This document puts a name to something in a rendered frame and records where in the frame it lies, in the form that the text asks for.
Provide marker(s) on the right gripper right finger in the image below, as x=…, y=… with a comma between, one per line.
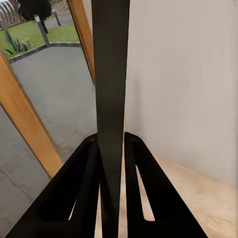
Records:
x=173, y=219

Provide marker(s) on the poster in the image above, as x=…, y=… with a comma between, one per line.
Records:
x=110, y=20

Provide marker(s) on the door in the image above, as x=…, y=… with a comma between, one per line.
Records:
x=47, y=97

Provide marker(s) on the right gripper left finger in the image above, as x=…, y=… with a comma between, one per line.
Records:
x=67, y=207

